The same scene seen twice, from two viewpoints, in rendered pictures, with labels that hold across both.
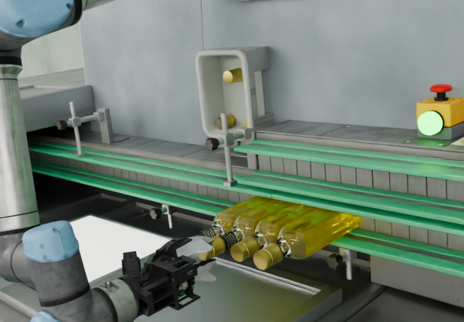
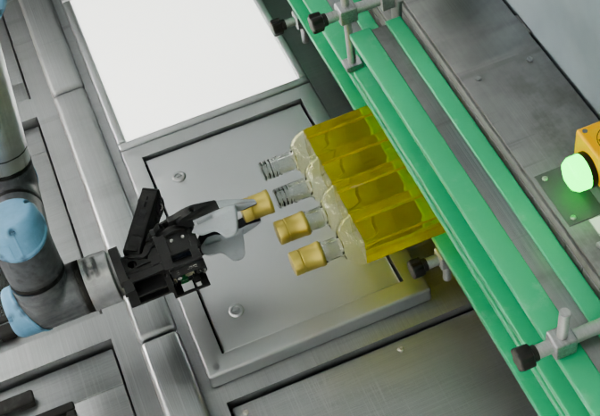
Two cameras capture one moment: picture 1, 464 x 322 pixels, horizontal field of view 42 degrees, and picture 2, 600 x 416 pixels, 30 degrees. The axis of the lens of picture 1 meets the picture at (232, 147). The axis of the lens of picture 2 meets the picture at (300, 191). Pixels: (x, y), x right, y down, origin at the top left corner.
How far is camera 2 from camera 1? 97 cm
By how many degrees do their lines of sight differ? 45
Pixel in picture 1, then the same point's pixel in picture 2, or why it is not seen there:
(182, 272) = (180, 267)
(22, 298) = (74, 130)
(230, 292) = not seen: hidden behind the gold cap
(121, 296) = (99, 287)
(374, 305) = (470, 320)
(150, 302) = (134, 297)
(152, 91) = not seen: outside the picture
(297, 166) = not seen: hidden behind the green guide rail
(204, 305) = (257, 243)
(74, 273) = (37, 272)
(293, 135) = (437, 49)
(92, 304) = (62, 294)
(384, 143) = (517, 161)
